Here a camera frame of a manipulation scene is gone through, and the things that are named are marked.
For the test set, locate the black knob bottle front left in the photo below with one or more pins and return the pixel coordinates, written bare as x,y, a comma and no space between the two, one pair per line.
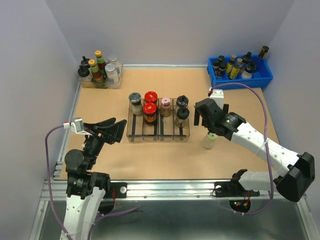
84,73

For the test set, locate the yellow label bottle in bin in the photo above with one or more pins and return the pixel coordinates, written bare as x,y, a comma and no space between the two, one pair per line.
233,66

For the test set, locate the silver lid jar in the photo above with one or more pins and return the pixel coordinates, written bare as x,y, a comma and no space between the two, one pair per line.
113,59
111,72

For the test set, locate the chili sauce bottle front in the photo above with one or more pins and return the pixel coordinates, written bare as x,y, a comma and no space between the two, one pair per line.
95,71

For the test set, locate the white powder jar black lid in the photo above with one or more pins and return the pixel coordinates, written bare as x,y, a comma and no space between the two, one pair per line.
136,103

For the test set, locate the dark bottle behind blue bin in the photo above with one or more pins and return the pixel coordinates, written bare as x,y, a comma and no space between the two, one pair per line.
263,52

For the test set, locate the red lid sauce jar front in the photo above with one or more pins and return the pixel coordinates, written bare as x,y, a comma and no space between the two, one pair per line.
150,111

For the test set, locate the red lid sauce jar back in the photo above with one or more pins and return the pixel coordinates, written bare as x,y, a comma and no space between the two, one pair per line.
151,97

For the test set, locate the black cap spice jar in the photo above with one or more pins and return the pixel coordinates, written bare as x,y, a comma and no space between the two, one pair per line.
182,101

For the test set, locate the blue plastic bin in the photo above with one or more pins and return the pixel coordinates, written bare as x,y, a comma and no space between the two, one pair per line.
260,78

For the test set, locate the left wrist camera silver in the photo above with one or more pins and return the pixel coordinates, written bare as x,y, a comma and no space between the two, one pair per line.
76,125

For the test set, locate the black knob lid bottle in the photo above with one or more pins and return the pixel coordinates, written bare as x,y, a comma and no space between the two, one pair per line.
182,116

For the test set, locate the silver lid jar front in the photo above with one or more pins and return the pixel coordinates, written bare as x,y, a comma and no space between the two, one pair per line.
111,72

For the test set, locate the pink lid spice jar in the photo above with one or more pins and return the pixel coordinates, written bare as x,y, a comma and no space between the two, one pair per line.
165,107

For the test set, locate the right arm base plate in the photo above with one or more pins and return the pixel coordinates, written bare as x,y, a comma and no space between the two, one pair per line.
232,189

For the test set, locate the silver lid jar back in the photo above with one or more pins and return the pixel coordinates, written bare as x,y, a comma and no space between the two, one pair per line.
113,59

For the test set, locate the aluminium rail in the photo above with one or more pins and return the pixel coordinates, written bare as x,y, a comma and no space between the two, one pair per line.
154,190

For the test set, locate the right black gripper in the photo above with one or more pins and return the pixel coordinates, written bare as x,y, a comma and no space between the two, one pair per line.
197,115

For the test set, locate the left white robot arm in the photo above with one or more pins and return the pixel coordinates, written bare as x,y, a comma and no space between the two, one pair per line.
85,188

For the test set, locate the clear bin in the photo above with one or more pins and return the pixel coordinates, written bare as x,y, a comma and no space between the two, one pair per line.
165,126
149,132
134,130
180,133

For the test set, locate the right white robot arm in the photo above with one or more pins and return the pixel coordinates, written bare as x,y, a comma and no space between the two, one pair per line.
291,173

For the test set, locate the yellow lid spice jar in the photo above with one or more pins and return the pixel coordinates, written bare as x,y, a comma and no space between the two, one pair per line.
209,141

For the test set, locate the black knob bottle in bin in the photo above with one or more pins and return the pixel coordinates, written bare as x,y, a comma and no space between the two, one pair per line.
248,66

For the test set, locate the chili sauce bottle back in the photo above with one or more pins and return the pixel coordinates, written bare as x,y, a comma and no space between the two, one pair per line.
100,62

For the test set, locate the black knob bottle back left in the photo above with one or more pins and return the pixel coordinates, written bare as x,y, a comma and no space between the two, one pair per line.
85,62

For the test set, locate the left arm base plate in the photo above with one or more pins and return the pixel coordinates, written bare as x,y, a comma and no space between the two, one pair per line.
117,188

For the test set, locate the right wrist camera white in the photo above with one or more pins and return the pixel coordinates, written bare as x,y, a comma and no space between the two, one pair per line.
217,95

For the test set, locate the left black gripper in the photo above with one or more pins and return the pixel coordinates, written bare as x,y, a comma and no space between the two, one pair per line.
108,134

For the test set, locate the red lid sauce jar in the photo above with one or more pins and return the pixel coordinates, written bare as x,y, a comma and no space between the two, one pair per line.
150,111
151,97

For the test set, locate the chili sauce bottle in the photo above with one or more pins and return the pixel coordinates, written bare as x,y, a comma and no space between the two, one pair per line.
100,62
95,71

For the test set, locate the clear corner storage box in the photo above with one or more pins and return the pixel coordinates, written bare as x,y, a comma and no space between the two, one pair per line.
99,85

